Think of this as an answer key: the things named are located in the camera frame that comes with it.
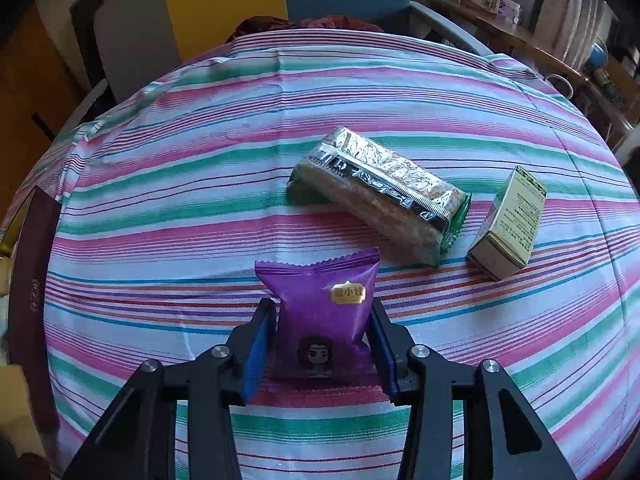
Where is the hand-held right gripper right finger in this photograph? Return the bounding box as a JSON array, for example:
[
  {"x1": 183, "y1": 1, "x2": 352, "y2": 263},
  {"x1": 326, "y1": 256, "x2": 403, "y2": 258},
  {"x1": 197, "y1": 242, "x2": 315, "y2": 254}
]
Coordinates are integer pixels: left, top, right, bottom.
[{"x1": 369, "y1": 299, "x2": 581, "y2": 480}]

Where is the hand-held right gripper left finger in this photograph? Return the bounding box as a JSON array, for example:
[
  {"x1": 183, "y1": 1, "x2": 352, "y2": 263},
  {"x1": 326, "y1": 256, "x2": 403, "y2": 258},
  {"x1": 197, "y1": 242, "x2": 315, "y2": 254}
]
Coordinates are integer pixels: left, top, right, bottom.
[{"x1": 62, "y1": 298, "x2": 278, "y2": 480}]

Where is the purple snack packet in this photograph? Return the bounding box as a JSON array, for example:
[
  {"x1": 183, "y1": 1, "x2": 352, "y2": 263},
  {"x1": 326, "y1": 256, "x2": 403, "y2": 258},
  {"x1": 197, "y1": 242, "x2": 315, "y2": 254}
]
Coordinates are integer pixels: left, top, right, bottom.
[{"x1": 254, "y1": 247, "x2": 396, "y2": 403}]

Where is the silver cracker packet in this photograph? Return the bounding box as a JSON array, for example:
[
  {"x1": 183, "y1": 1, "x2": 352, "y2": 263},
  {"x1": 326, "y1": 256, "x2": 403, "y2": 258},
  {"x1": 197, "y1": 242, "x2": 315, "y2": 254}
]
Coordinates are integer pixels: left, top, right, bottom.
[{"x1": 286, "y1": 126, "x2": 472, "y2": 267}]

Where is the small green white box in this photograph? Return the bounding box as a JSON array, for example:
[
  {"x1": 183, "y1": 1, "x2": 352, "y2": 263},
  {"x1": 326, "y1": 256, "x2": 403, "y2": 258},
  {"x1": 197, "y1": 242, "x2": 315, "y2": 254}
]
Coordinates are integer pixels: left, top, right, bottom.
[{"x1": 466, "y1": 166, "x2": 548, "y2": 281}]

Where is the striped tablecloth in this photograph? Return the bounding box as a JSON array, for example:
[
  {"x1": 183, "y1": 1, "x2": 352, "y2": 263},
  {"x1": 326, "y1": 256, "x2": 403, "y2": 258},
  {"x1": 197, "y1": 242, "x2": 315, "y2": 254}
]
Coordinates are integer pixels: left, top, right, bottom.
[{"x1": 0, "y1": 30, "x2": 640, "y2": 480}]

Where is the dark red cloth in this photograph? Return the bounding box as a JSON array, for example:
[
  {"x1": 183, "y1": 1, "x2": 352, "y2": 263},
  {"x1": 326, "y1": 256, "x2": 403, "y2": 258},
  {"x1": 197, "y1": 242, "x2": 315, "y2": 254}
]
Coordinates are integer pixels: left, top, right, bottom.
[{"x1": 225, "y1": 16, "x2": 383, "y2": 43}]

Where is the wooden side table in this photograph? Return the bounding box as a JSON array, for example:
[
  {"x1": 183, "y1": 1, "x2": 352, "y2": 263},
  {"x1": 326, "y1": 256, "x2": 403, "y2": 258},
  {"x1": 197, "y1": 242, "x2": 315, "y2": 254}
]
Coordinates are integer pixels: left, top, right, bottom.
[{"x1": 425, "y1": 0, "x2": 640, "y2": 136}]

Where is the wooden cabinet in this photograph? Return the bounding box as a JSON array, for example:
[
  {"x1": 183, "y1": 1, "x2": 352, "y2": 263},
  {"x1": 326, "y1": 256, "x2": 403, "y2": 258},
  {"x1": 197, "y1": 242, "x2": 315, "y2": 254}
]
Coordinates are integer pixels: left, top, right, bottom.
[{"x1": 0, "y1": 5, "x2": 86, "y2": 211}]

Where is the grey yellow blue sofa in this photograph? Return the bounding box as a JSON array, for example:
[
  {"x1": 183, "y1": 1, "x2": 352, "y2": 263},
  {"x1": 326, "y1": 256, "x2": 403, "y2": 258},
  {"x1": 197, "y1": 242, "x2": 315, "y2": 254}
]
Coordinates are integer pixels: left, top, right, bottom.
[{"x1": 70, "y1": 0, "x2": 493, "y2": 106}]

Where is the beige curtain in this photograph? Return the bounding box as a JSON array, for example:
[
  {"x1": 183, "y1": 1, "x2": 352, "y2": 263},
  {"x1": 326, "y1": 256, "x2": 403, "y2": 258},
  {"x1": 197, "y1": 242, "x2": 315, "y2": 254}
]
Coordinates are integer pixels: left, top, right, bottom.
[{"x1": 535, "y1": 0, "x2": 621, "y2": 71}]

